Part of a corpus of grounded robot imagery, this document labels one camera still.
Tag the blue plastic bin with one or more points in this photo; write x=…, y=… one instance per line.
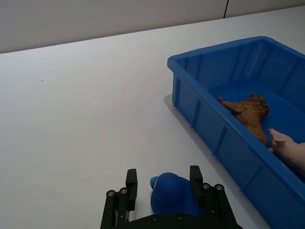
x=238, y=155

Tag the brown toy animal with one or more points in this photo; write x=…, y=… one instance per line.
x=250, y=112

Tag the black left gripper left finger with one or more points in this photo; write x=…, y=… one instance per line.
x=116, y=207

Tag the blue rubber duck toy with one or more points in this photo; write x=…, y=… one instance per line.
x=169, y=188

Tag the pink toy pig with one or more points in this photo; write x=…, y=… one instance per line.
x=293, y=152

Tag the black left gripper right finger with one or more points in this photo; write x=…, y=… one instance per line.
x=214, y=202

